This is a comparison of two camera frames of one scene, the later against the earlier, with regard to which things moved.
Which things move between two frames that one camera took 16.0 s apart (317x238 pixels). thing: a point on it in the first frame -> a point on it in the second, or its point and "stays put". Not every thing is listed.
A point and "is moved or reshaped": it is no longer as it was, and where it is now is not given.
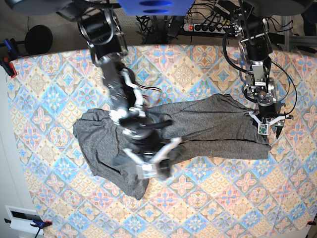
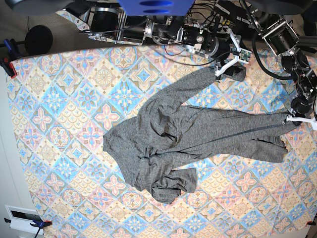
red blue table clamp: [5, 59] stays put
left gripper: [158, 166] -> [235, 69]
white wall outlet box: [21, 218] stays put
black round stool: [38, 39] stays put
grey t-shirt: [215, 126] is moved or reshaped
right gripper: [267, 116] -> [303, 111]
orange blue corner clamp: [41, 225] stays put
